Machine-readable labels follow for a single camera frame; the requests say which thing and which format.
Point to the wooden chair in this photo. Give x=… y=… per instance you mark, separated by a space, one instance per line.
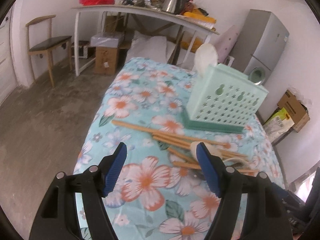
x=50 y=42

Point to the white rice paddle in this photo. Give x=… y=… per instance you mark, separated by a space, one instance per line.
x=206 y=56

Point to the white panel door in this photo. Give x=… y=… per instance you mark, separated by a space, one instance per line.
x=5 y=55

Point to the brown jar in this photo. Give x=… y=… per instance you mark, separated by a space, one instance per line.
x=190 y=6

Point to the white plastic spoon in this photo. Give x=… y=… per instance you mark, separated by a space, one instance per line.
x=216 y=152

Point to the white and green sack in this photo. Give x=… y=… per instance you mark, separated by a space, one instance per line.
x=278 y=123

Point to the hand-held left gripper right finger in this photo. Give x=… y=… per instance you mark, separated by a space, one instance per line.
x=207 y=170

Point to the white metal frame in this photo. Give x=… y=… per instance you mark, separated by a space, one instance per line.
x=81 y=52

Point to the small black device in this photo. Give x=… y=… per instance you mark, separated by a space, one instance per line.
x=126 y=1

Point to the brown cardboard box with label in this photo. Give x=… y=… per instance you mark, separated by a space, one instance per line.
x=106 y=60

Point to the plastic-wrapped white box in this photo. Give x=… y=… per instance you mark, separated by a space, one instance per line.
x=107 y=39

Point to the yellow brush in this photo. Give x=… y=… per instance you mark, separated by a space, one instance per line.
x=200 y=18

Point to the tall cardboard box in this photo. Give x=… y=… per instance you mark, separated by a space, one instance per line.
x=113 y=23

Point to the yellow bag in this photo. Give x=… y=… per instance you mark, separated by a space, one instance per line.
x=191 y=43

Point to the mint green utensil holder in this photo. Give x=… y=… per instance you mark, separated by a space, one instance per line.
x=225 y=100

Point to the steel electric kettle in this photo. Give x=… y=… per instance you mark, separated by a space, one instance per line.
x=171 y=3

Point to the open cardboard box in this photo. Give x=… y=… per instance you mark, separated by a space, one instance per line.
x=293 y=107

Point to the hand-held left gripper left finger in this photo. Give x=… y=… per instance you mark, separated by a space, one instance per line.
x=115 y=170

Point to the round grey basin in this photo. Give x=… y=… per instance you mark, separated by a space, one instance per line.
x=257 y=76

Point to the white pillow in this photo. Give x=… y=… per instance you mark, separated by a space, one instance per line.
x=150 y=47

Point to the blue floral blanket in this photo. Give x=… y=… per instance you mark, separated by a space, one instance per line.
x=140 y=120

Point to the pile of dark clutter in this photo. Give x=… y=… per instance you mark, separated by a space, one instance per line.
x=150 y=2

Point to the white metal table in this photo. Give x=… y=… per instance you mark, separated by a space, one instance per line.
x=140 y=10

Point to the grey refrigerator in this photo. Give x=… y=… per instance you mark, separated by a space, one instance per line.
x=265 y=40

